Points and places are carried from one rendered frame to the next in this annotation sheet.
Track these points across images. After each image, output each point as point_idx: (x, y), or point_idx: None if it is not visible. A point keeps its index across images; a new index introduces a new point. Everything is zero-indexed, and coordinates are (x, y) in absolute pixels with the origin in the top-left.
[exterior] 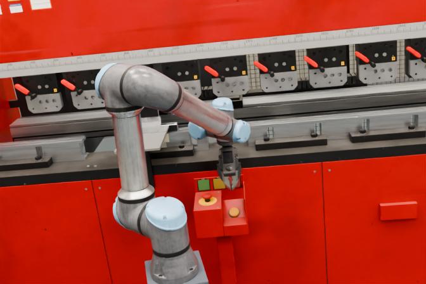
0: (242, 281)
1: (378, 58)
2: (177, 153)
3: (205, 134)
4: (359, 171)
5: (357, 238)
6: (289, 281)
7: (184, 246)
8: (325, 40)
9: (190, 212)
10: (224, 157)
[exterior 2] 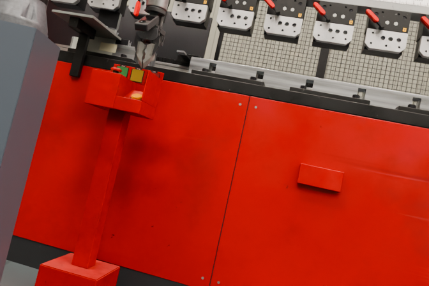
0: (124, 218)
1: (336, 18)
2: (115, 59)
3: None
4: (287, 117)
5: (266, 202)
6: (174, 235)
7: None
8: None
9: (101, 115)
10: (144, 17)
